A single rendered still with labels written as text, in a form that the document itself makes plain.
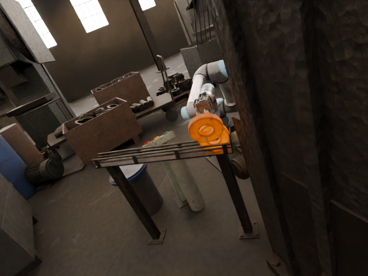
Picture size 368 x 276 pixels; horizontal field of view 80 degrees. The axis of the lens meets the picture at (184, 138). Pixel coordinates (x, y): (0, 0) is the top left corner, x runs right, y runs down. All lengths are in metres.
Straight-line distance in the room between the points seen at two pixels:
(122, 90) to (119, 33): 8.31
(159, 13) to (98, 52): 3.82
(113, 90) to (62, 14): 8.56
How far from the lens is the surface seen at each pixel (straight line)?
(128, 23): 12.99
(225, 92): 1.69
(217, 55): 4.30
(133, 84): 4.76
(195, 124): 0.93
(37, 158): 4.23
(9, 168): 3.66
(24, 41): 5.52
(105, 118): 3.16
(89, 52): 12.69
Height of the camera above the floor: 1.22
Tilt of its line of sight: 25 degrees down
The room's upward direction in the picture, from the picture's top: 23 degrees counter-clockwise
